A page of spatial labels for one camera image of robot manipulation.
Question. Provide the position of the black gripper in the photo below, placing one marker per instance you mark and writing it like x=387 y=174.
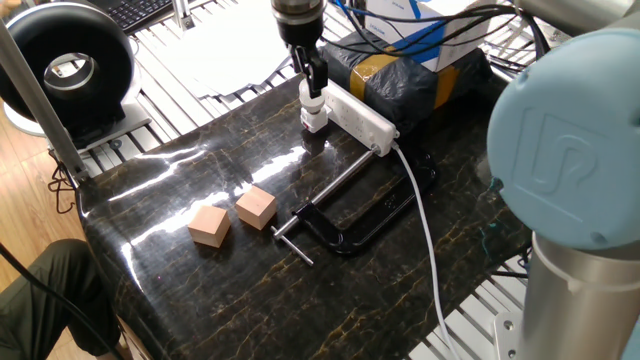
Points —
x=300 y=32

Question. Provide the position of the white light bulb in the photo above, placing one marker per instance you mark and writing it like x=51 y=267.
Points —
x=312 y=102

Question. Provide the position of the white bulb holder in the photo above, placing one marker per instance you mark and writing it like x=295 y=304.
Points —
x=314 y=120

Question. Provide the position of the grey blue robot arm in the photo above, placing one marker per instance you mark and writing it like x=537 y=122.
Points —
x=565 y=140

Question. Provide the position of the white power strip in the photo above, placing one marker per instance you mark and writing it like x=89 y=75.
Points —
x=357 y=120

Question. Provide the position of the white paper sheets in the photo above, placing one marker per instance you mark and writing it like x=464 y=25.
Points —
x=225 y=50

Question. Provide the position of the white blue cardboard box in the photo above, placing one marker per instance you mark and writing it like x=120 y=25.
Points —
x=395 y=15

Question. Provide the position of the black plastic wrapped package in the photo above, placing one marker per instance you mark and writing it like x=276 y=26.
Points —
x=415 y=90

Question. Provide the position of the wooden cube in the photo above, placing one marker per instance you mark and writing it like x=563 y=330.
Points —
x=210 y=227
x=256 y=207

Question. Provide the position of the black keyboard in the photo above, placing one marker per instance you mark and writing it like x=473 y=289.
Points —
x=135 y=12

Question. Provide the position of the black C-clamp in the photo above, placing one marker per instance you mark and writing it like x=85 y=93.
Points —
x=350 y=245

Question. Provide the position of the dark trousered person leg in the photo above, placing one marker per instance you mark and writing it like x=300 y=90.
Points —
x=30 y=310

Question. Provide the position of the aluminium frame post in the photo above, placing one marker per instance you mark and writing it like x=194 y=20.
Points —
x=182 y=12
x=40 y=105

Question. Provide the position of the black round duct fan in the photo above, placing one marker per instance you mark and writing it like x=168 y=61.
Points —
x=30 y=40

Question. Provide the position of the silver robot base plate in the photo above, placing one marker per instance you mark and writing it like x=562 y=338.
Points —
x=507 y=335

